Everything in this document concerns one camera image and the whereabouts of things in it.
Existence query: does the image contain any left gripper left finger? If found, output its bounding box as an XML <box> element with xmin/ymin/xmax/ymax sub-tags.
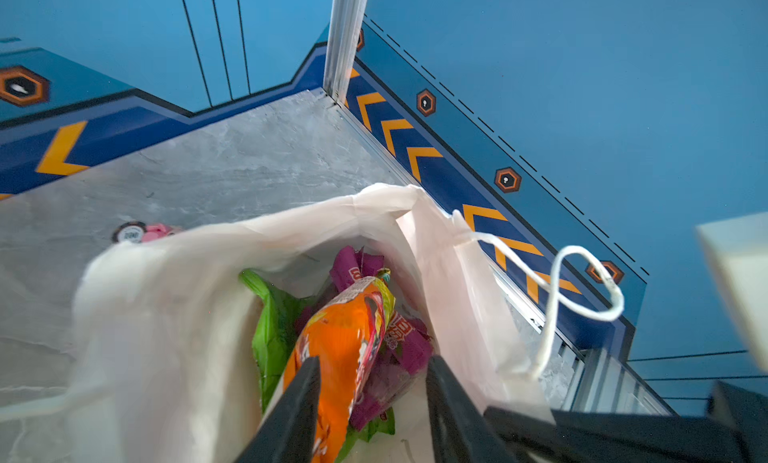
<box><xmin>234</xmin><ymin>357</ymin><xmax>321</xmax><ymax>463</ymax></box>

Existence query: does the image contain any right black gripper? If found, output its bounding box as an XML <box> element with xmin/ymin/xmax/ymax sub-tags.
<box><xmin>484</xmin><ymin>381</ymin><xmax>767</xmax><ymax>462</ymax></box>

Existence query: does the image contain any small black round badge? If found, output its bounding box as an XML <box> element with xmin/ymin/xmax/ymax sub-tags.
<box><xmin>111</xmin><ymin>221</ymin><xmax>147</xmax><ymax>243</ymax></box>

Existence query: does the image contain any right aluminium corner post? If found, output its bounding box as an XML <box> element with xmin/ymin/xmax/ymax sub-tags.
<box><xmin>323</xmin><ymin>0</ymin><xmax>368</xmax><ymax>106</ymax></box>

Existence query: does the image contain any white paper bag with flower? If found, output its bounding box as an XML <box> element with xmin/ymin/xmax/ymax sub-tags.
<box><xmin>1</xmin><ymin>184</ymin><xmax>624</xmax><ymax>462</ymax></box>

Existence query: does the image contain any orange Fox's candy bag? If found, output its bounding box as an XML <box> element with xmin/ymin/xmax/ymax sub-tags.
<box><xmin>280</xmin><ymin>277</ymin><xmax>396</xmax><ymax>462</ymax></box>

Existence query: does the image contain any pink bear keychain toy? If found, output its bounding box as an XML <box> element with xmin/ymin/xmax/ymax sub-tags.
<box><xmin>140</xmin><ymin>224</ymin><xmax>181</xmax><ymax>243</ymax></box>

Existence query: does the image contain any purple grape candy bag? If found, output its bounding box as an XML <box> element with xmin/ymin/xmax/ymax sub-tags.
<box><xmin>294</xmin><ymin>246</ymin><xmax>433</xmax><ymax>440</ymax></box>

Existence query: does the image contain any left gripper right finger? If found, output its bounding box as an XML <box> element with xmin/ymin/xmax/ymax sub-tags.
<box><xmin>426</xmin><ymin>356</ymin><xmax>517</xmax><ymax>463</ymax></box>

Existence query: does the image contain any green chips bag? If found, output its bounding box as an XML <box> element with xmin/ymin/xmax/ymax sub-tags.
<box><xmin>238</xmin><ymin>268</ymin><xmax>397</xmax><ymax>463</ymax></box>

